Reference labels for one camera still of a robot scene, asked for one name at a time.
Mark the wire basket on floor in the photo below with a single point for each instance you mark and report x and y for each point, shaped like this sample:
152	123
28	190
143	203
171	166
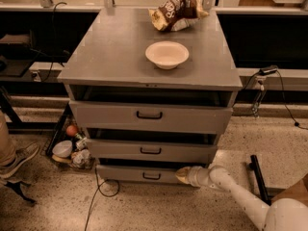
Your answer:
61	135

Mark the black tripod foot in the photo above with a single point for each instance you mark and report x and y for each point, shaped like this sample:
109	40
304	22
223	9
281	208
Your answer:
16	187

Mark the brown chip bag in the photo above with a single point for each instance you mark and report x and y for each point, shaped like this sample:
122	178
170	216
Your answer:
176	15

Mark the grey drawer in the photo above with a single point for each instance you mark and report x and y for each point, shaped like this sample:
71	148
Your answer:
152	112
141	171
151	146

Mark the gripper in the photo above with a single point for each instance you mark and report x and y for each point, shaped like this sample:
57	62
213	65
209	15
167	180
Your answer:
194	175

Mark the green can in basket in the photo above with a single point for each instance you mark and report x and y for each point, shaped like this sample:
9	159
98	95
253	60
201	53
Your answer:
80	141

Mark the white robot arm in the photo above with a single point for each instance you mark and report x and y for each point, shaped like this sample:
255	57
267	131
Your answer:
285	214

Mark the crumpled white wrapper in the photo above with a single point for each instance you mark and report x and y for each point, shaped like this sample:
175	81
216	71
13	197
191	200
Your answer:
81	159

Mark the red apple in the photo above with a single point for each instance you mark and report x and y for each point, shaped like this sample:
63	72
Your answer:
71	130

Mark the grey drawer cabinet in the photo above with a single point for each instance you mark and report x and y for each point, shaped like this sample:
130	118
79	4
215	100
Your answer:
111	60

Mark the grey middle drawer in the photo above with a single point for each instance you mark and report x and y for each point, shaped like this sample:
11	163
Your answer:
151	146

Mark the white bowl in basket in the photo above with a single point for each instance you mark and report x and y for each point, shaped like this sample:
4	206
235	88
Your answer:
62	149

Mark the person's beige trouser leg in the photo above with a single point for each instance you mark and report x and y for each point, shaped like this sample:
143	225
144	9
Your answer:
7	150

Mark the white bowl on cabinet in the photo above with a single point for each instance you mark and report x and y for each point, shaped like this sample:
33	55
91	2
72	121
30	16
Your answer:
167	54

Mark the person's shoe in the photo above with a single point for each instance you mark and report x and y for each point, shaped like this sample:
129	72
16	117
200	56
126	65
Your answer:
8	167

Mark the black power adapter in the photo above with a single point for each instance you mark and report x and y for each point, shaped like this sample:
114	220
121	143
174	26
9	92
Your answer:
268	70

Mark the black metal bar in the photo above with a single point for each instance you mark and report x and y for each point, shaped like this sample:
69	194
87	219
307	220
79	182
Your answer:
254	165

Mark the grey top drawer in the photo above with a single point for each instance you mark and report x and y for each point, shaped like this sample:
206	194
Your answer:
152	112

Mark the grey bottom drawer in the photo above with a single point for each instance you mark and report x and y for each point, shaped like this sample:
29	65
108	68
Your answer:
141	171

